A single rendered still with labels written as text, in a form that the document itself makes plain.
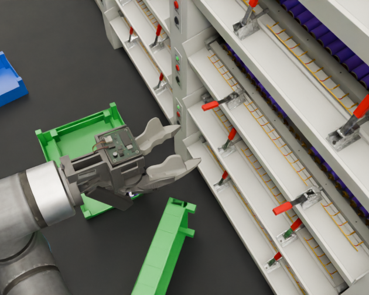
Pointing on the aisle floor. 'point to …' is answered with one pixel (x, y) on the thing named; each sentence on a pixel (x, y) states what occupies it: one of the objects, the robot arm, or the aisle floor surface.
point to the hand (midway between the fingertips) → (184, 147)
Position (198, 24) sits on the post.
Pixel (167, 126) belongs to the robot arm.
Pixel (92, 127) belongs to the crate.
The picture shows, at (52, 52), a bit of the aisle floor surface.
